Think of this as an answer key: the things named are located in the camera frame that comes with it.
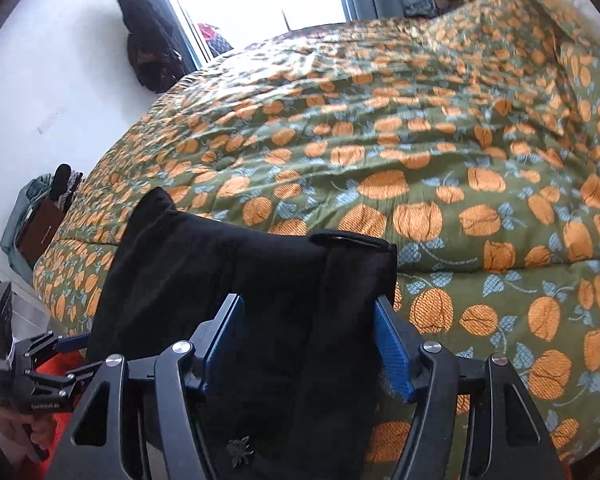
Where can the teal cloth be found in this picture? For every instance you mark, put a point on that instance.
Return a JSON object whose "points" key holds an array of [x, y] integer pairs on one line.
{"points": [[17, 220]]}

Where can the green orange printed blanket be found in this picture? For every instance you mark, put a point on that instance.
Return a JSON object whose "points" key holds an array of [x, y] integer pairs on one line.
{"points": [[380, 135]]}

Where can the small red item by window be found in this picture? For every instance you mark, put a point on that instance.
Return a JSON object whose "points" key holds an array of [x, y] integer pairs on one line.
{"points": [[215, 40]]}

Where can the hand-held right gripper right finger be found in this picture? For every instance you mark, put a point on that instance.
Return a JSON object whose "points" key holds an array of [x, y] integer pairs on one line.
{"points": [[392, 350]]}

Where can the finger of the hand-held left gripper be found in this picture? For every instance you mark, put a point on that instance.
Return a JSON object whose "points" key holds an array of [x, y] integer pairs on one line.
{"points": [[70, 379], [70, 342]]}

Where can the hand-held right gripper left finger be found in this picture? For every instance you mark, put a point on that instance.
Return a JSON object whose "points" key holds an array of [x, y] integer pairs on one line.
{"points": [[222, 345]]}

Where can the person's left hand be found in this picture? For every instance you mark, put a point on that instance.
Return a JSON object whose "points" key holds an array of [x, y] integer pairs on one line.
{"points": [[42, 432]]}

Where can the black hanging bag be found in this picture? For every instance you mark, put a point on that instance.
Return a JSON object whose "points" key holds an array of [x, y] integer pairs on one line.
{"points": [[150, 50]]}

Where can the person's red clothing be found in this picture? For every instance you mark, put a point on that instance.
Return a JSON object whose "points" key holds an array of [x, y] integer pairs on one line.
{"points": [[55, 370]]}

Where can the black pants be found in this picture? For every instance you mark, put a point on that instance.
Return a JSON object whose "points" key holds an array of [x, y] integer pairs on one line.
{"points": [[260, 270]]}

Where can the grey folded cloth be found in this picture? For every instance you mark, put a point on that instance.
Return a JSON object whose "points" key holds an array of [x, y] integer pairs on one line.
{"points": [[419, 5]]}

